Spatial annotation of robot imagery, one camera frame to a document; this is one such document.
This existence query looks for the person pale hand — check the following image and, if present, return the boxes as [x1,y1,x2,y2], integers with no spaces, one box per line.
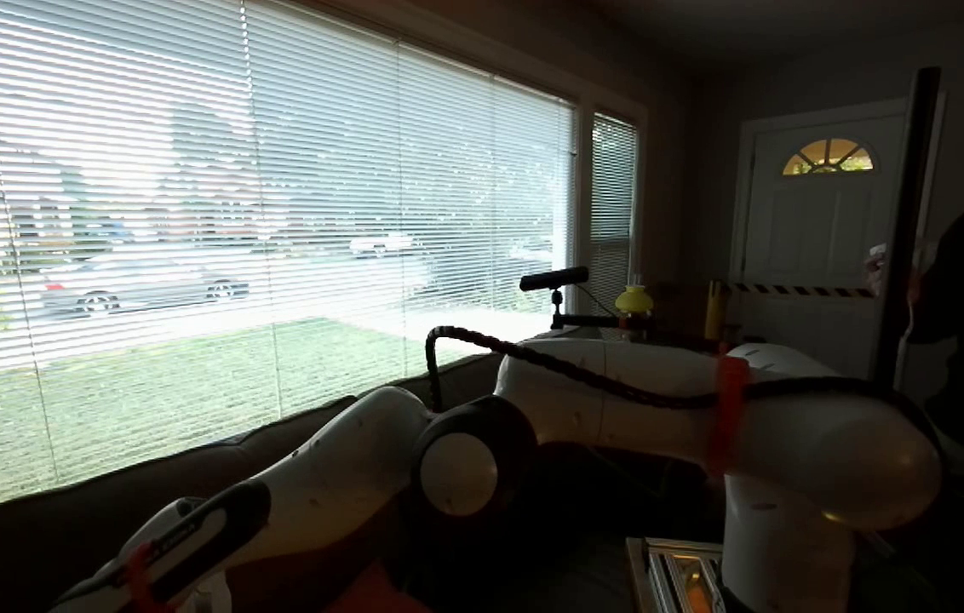
[859,238,894,301]

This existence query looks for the orange pillow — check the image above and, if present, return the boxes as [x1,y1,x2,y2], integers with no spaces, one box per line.
[323,559,432,613]

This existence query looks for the tall black pole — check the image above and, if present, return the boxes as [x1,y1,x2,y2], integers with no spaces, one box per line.
[865,66,948,394]

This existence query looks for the white door with arch window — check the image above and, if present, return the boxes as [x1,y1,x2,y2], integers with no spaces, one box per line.
[728,97,925,377]

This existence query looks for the yellow black caution tape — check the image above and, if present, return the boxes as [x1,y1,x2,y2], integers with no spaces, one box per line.
[723,278,882,303]

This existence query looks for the small yellow object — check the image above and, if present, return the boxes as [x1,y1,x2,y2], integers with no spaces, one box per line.
[608,284,659,322]

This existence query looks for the narrow window blinds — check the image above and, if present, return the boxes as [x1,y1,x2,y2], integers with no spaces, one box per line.
[586,111,642,308]

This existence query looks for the white pickup truck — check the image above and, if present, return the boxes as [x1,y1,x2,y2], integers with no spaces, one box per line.
[342,229,423,262]

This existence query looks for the wide white window blinds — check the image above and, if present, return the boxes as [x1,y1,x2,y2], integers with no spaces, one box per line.
[0,0,576,537]

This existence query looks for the grey parked car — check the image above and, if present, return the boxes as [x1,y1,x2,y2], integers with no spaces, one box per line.
[41,269,254,320]

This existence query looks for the orange cable strap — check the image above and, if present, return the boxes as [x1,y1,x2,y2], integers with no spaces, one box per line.
[118,545,162,613]
[705,352,753,479]

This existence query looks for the black stereo camera on stand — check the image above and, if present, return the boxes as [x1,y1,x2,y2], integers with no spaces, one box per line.
[514,262,593,335]

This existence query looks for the aluminium frame robot table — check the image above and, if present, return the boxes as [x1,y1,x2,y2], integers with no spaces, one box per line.
[624,531,733,613]

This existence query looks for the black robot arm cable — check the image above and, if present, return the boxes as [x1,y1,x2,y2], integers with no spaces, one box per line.
[423,322,936,455]

